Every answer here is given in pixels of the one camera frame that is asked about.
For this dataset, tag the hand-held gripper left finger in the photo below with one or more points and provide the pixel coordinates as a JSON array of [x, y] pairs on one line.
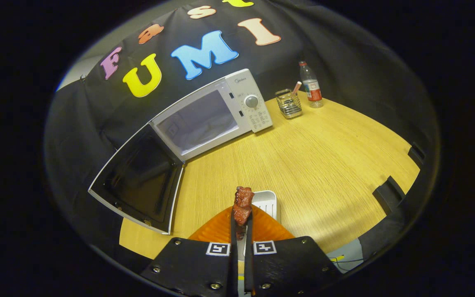
[[233, 264]]

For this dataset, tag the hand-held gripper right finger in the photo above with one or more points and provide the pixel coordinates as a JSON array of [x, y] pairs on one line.
[[248, 264]]

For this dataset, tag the brown roasted meat piece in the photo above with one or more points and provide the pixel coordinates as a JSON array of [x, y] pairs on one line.
[[243, 206]]

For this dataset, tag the white toaster oven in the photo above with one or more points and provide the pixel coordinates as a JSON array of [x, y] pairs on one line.
[[204, 119]]

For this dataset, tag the small white rectangular plate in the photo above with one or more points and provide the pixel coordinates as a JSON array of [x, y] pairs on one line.
[[267, 202]]

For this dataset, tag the pink stick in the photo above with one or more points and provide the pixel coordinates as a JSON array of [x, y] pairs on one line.
[[296, 88]]

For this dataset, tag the clear plastic water bottle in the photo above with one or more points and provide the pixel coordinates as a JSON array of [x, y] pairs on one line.
[[311, 88]]

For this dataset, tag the black table edge bracket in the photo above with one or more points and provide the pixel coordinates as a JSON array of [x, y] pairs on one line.
[[416, 154], [388, 194]]

